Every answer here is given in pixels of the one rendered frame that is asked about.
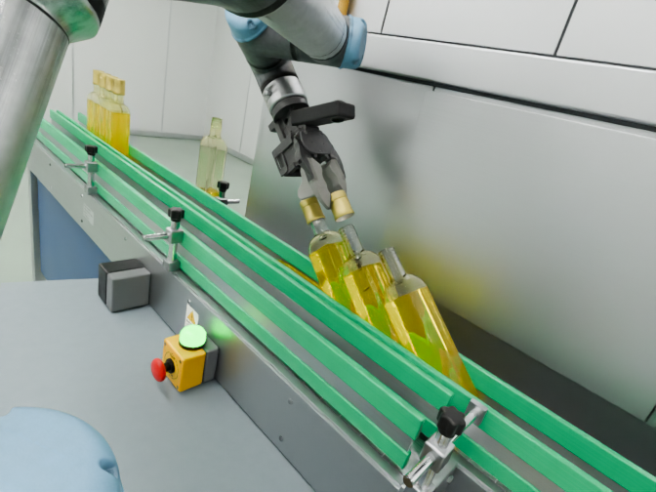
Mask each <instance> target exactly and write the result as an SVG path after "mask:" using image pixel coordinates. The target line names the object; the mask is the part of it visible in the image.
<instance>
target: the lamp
mask: <svg viewBox="0 0 656 492"><path fill-rule="evenodd" d="M205 343H206V332H205V330H204V329H203V328H202V327H201V326H198V325H188V326H186V327H185V328H184V329H183V330H182V331H181V334H180V338H179V345H180V347H181V348H182V349H185V350H199V349H202V348H203V347H204V346H205Z"/></svg>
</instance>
